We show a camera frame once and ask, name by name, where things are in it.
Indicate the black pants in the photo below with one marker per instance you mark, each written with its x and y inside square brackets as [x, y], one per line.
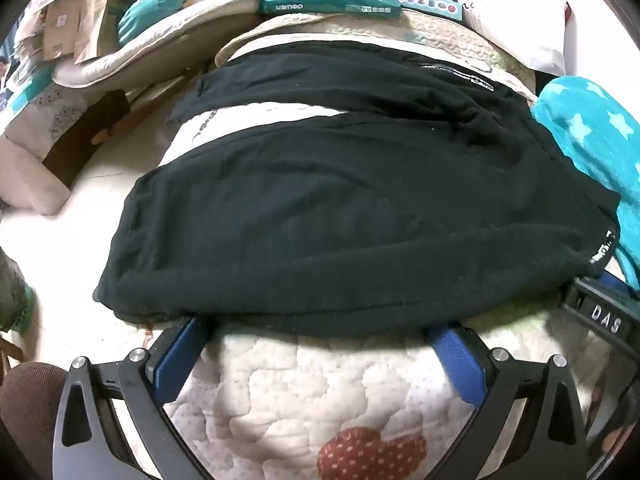
[325, 210]

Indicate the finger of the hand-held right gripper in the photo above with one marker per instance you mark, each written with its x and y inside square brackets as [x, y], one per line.
[617, 285]

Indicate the quilted patterned blanket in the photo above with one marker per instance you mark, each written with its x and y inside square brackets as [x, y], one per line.
[300, 400]

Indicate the folded patterned mat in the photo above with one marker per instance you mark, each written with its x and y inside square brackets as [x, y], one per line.
[40, 125]

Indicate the brown chair seat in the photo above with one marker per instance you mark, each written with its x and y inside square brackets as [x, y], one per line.
[25, 395]

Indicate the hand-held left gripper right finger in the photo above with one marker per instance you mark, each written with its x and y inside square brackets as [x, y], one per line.
[457, 360]

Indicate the white strip box coloured shapes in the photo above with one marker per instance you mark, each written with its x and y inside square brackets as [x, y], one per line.
[425, 2]

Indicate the green plastic basket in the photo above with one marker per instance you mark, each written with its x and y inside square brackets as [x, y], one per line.
[12, 300]

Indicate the teal cloth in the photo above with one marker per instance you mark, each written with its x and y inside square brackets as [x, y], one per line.
[145, 15]

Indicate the teal star blanket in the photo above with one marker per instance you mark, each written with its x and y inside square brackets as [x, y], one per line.
[590, 125]

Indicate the white paper bag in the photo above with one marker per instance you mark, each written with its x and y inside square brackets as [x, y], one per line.
[510, 10]

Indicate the beige padded cushion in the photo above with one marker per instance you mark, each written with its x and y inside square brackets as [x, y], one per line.
[165, 45]

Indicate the green wet wipes packet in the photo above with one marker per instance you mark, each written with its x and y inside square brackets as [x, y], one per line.
[310, 2]

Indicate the pile of cardboard boxes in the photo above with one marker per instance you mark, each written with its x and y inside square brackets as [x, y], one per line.
[60, 25]

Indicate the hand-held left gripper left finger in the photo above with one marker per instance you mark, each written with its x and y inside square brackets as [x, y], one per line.
[180, 356]

